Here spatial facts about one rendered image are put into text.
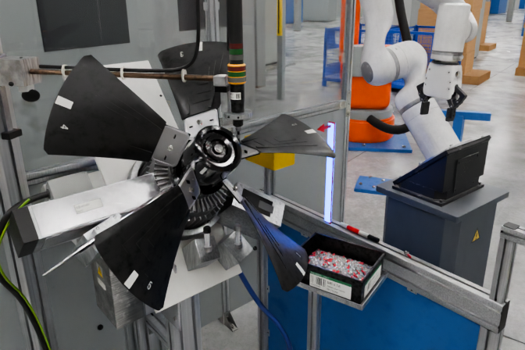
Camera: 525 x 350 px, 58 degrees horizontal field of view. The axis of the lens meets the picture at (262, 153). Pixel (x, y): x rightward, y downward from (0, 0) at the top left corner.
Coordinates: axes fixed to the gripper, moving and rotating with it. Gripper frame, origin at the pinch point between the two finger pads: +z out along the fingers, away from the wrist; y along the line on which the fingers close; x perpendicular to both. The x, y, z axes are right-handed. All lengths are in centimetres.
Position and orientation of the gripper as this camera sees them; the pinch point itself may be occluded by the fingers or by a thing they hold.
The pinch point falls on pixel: (437, 114)
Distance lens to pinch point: 148.8
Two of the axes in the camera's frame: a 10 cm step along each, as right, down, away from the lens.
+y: -5.2, -2.7, 8.1
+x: -8.5, 1.1, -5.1
